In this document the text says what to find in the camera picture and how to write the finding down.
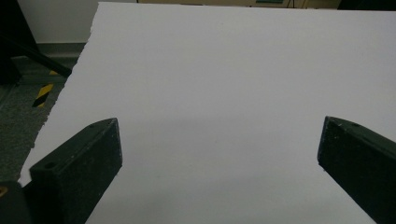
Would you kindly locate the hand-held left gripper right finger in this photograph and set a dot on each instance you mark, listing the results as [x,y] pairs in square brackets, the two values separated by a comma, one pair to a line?
[361,165]

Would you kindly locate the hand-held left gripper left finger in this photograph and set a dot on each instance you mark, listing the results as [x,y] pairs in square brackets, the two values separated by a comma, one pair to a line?
[74,168]

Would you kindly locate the yellow black striped floor tape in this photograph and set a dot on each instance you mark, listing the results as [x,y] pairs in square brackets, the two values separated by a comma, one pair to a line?
[43,93]

